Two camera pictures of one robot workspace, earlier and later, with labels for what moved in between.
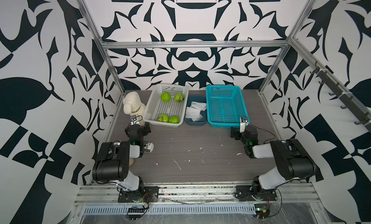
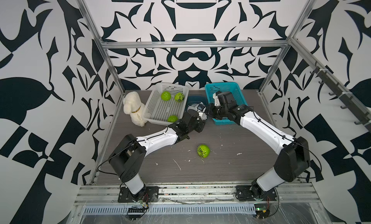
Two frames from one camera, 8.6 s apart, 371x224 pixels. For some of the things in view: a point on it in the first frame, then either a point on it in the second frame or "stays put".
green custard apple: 163,118 → 203,150
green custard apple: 179,97 stays put
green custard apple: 165,96 stays put
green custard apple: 174,119 stays put
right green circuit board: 261,210 stays put
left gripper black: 145,129 → 200,126
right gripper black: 237,133 → 211,107
